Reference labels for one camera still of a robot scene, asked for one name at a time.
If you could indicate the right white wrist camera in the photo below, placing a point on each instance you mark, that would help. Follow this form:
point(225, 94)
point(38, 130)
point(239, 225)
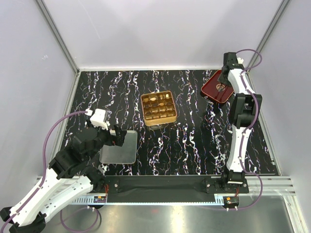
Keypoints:
point(231, 58)

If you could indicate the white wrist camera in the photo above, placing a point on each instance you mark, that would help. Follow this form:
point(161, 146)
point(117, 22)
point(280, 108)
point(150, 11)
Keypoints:
point(231, 58)
point(98, 118)

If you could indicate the red square tray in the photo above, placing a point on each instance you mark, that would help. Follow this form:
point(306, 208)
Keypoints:
point(210, 90)

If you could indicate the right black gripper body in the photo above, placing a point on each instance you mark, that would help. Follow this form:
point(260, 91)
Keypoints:
point(222, 79)

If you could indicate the gold chocolate tin box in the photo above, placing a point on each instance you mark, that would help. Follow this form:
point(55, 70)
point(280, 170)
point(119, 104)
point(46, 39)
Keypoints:
point(161, 114)

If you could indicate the silver tin lid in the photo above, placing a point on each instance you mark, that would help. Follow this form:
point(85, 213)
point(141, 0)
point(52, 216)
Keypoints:
point(126, 154)

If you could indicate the white slotted cable duct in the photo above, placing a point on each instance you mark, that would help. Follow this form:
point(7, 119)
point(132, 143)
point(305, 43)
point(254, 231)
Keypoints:
point(97, 199)

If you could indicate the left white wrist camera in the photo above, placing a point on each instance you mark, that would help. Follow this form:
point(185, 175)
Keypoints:
point(98, 118)

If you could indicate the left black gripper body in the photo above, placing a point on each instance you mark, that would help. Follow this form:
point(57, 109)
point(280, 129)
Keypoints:
point(113, 140)

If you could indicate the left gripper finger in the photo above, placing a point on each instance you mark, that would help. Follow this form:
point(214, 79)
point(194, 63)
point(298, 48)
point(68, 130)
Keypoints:
point(117, 130)
point(121, 137)

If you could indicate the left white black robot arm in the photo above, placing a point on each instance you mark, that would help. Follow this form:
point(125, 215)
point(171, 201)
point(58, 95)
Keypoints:
point(67, 177)

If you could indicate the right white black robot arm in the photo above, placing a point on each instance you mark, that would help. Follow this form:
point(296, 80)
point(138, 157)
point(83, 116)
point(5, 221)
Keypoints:
point(243, 115)

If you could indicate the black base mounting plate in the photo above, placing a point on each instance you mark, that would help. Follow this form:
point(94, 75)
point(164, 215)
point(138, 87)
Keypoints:
point(184, 189)

